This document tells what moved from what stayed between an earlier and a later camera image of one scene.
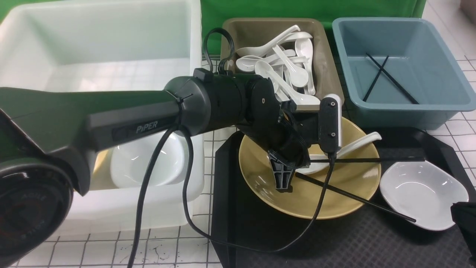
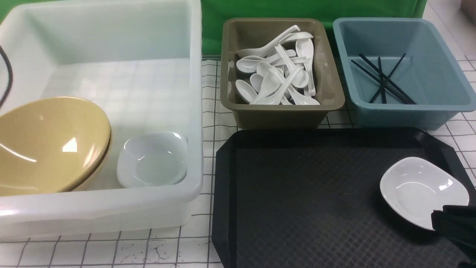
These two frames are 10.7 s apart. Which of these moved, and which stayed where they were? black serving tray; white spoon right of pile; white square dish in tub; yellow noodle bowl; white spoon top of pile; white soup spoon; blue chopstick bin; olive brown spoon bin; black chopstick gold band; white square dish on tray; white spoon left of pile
Moved: black chopstick gold band; yellow noodle bowl; white soup spoon
Stayed: blue chopstick bin; white square dish on tray; white spoon left of pile; olive brown spoon bin; white square dish in tub; black serving tray; white spoon top of pile; white spoon right of pile
